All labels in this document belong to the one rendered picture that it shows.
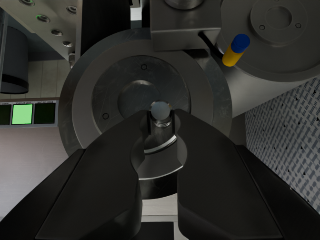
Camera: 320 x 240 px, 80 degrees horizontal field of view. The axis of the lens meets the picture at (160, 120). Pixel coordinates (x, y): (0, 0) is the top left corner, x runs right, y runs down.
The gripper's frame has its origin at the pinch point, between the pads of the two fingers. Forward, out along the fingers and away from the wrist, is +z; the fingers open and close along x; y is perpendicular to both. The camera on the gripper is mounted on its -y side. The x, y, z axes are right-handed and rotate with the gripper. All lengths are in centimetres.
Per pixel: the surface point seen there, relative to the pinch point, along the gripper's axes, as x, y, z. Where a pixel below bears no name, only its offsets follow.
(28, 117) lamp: -36, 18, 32
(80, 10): -7.6, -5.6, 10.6
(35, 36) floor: -146, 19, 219
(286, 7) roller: 11.0, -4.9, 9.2
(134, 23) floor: -32, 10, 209
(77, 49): -7.8, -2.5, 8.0
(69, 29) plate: -19.9, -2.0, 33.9
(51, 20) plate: -21.8, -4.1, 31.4
